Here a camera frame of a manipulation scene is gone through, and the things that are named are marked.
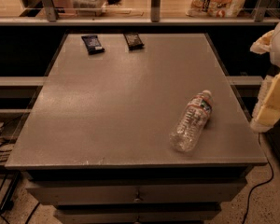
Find grey drawer cabinet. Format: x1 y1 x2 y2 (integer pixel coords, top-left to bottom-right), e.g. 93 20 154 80
7 34 267 224

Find black cable right floor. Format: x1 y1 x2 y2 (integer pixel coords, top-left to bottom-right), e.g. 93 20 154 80
241 133 275 224

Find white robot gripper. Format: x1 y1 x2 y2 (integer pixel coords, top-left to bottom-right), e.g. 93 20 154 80
250 22 280 133

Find colourful snack bag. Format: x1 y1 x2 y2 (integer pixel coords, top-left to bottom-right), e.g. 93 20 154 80
186 0 245 18

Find metal drawer knob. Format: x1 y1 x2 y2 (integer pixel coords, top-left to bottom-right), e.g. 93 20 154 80
133 193 143 203

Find black cables left floor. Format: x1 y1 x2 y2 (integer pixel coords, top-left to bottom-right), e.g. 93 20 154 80
0 115 41 224

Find blue snack bar wrapper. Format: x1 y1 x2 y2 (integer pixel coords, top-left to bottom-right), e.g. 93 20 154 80
81 35 105 55

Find grey metal shelf rail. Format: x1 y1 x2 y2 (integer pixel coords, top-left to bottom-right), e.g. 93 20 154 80
0 17 279 27

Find clear plastic water bottle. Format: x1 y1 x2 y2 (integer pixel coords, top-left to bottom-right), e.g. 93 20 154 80
170 90 213 152

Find dark rxbar chocolate wrapper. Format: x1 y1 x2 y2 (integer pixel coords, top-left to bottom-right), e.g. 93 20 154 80
124 33 144 50

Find clear plastic container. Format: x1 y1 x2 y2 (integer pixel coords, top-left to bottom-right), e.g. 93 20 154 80
71 0 106 17

